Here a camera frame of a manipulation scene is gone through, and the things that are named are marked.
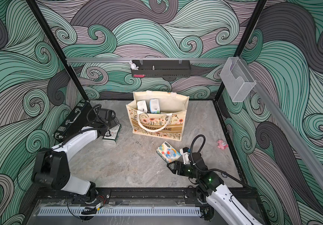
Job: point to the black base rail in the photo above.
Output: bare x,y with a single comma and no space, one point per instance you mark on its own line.
187,195

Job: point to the white slotted cable duct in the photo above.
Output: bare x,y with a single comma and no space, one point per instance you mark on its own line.
122,211

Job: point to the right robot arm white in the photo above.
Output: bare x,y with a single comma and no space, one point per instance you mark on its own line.
213,191

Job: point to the black briefcase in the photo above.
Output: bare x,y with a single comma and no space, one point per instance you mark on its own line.
74,121

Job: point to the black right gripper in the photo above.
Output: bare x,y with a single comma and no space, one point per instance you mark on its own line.
177,163

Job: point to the blue dog tissue pack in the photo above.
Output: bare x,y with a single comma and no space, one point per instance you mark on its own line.
154,106

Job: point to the black corner frame post right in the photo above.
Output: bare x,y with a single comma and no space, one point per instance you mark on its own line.
244,40

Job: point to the elephant print tissue pack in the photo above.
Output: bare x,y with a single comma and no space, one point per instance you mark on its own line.
168,153

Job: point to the clear acrylic wall box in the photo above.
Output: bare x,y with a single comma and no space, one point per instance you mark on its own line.
237,78

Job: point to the floral canvas tote bag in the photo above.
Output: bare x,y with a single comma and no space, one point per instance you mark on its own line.
168,124

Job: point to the black corner frame post left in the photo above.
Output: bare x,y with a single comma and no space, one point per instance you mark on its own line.
49,34

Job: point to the green tissue pack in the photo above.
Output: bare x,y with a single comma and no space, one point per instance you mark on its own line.
112,135

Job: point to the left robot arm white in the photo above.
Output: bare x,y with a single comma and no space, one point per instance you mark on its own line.
51,166

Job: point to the black wall shelf tray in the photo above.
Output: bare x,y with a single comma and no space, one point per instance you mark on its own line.
166,69

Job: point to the black corner frame post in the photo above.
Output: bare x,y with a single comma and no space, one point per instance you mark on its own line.
49,34
244,40

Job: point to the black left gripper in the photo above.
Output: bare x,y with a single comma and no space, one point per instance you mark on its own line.
113,123

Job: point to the white rabbit figurine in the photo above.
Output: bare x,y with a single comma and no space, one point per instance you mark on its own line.
133,66

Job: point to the pink toy figure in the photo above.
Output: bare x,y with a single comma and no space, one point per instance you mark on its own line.
222,144

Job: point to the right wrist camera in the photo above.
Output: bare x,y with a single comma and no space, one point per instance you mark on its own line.
185,152

